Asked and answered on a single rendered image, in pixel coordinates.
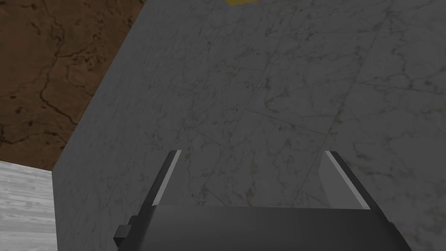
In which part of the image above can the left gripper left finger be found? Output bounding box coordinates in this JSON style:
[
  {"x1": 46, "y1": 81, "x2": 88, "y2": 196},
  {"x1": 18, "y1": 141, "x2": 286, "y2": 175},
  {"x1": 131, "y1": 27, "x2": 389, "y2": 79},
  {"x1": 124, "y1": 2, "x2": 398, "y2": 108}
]
[{"x1": 139, "y1": 149, "x2": 182, "y2": 220}]

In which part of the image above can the yellow flat object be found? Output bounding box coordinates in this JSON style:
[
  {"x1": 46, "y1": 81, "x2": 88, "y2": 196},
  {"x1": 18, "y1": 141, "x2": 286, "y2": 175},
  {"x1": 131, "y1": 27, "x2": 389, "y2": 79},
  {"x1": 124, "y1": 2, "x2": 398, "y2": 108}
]
[{"x1": 224, "y1": 0, "x2": 262, "y2": 7}]

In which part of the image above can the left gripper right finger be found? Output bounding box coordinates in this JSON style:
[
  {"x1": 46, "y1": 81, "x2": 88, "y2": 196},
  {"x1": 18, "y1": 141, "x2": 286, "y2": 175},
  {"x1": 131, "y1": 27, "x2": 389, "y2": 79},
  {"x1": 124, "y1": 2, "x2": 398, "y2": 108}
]
[{"x1": 320, "y1": 150, "x2": 390, "y2": 224}]

